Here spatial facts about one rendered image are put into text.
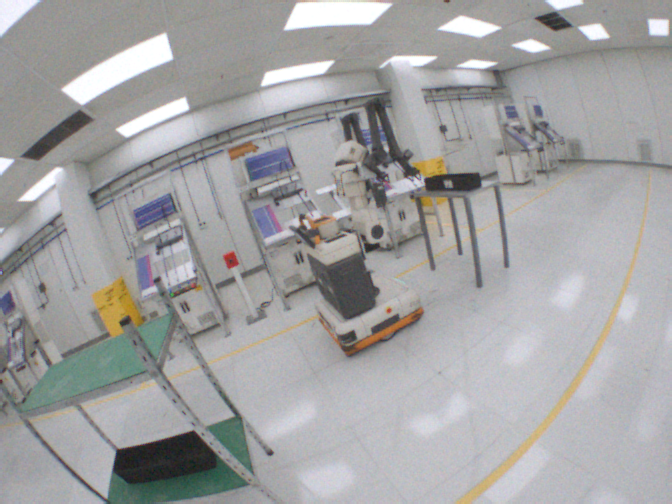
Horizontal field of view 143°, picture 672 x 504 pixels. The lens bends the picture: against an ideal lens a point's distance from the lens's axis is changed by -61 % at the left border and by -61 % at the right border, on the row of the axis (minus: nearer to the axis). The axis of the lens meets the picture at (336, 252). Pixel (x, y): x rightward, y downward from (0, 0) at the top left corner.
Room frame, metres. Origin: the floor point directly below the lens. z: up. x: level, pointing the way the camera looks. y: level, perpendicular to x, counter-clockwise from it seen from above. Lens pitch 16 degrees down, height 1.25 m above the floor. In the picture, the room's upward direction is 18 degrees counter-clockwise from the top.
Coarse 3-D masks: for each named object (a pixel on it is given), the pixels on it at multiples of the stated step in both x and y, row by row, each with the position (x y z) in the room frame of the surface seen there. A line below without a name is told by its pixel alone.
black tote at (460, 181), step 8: (432, 176) 2.57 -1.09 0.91; (440, 176) 2.53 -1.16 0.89; (448, 176) 2.42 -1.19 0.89; (456, 176) 2.31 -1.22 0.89; (464, 176) 2.21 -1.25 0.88; (472, 176) 2.01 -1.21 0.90; (432, 184) 2.43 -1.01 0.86; (440, 184) 2.32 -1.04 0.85; (448, 184) 2.22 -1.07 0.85; (456, 184) 2.12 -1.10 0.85; (464, 184) 2.03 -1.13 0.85; (472, 184) 2.01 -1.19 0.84; (480, 184) 2.04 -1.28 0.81
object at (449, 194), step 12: (420, 192) 2.52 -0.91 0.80; (432, 192) 2.35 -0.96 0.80; (444, 192) 2.20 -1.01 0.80; (456, 192) 2.07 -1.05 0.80; (468, 192) 1.94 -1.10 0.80; (420, 204) 2.54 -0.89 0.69; (468, 204) 1.90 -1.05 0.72; (420, 216) 2.55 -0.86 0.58; (468, 216) 1.92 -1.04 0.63; (504, 216) 2.02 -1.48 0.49; (456, 228) 2.65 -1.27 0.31; (504, 228) 2.02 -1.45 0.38; (456, 240) 2.67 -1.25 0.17; (504, 240) 2.02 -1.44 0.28; (432, 252) 2.55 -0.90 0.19; (504, 252) 2.03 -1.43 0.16; (432, 264) 2.54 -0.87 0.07; (480, 264) 1.91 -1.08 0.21; (504, 264) 2.05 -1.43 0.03; (480, 276) 1.91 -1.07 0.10
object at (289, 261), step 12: (264, 252) 3.06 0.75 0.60; (276, 252) 3.09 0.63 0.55; (288, 252) 3.13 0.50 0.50; (300, 252) 3.18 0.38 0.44; (276, 264) 3.08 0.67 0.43; (288, 264) 3.12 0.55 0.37; (300, 264) 3.16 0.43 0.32; (276, 276) 3.06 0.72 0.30; (288, 276) 3.10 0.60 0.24; (300, 276) 3.14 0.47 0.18; (312, 276) 3.18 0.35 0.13; (288, 288) 3.09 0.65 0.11
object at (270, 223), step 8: (264, 208) 3.14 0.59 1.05; (272, 208) 3.13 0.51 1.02; (256, 216) 3.06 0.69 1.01; (264, 216) 3.05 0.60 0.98; (272, 216) 3.04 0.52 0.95; (264, 224) 2.97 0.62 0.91; (272, 224) 2.96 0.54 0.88; (280, 224) 2.96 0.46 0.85; (264, 232) 2.89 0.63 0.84; (272, 232) 2.88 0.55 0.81; (280, 232) 2.88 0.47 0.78; (288, 232) 2.88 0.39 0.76; (272, 240) 2.81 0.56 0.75
